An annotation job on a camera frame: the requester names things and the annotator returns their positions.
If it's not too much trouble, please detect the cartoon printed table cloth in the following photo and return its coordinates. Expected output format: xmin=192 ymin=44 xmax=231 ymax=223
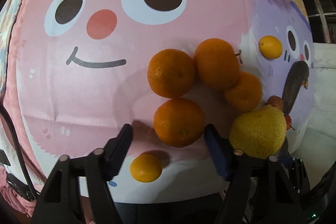
xmin=4 ymin=0 xmax=314 ymax=203

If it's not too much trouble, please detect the orange tangerine top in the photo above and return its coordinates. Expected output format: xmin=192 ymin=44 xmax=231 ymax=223
xmin=194 ymin=38 xmax=240 ymax=91

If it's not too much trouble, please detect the long dark avocado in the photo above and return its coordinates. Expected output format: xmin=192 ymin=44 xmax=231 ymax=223
xmin=282 ymin=61 xmax=309 ymax=114

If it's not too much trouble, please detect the small wrinkled brown fruit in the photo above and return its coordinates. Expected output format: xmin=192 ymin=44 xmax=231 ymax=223
xmin=266 ymin=96 xmax=283 ymax=111

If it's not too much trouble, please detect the black cable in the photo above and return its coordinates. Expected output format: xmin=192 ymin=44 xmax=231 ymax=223
xmin=0 ymin=104 xmax=38 ymax=201

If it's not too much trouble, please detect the orange tangerine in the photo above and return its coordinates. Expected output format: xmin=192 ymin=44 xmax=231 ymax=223
xmin=147 ymin=49 xmax=196 ymax=98
xmin=194 ymin=38 xmax=240 ymax=91
xmin=224 ymin=71 xmax=263 ymax=112
xmin=153 ymin=98 xmax=205 ymax=148

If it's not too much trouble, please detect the small yellow-orange citrus near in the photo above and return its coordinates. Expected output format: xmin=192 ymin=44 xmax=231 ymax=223
xmin=129 ymin=153 xmax=162 ymax=183

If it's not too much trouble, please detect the yellow pear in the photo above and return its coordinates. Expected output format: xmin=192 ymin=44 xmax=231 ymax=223
xmin=229 ymin=105 xmax=287 ymax=159

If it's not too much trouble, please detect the small yellow-orange citrus far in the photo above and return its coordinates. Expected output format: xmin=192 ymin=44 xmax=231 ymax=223
xmin=259 ymin=36 xmax=282 ymax=60

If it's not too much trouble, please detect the small yellow-orange citrus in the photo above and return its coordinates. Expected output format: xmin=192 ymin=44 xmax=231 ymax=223
xmin=129 ymin=153 xmax=162 ymax=183
xmin=259 ymin=36 xmax=282 ymax=60

